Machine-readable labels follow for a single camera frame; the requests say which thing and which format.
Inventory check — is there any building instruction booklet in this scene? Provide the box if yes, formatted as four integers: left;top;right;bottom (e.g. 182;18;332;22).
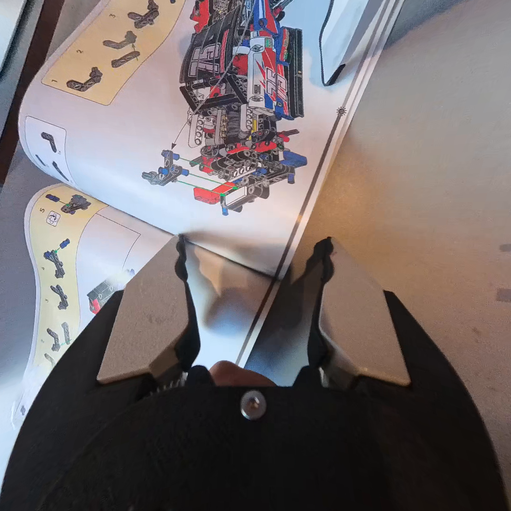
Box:
8;0;406;436

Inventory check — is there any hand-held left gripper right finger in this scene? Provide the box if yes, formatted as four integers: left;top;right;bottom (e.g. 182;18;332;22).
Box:
305;237;412;387

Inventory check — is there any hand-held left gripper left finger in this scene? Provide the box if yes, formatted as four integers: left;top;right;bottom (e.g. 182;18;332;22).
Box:
97;235;201;386

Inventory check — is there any white stand base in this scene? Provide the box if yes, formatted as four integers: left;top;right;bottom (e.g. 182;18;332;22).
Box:
319;0;386;87

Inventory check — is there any grey desk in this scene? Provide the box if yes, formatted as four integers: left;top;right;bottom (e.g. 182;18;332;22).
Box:
0;0;511;492

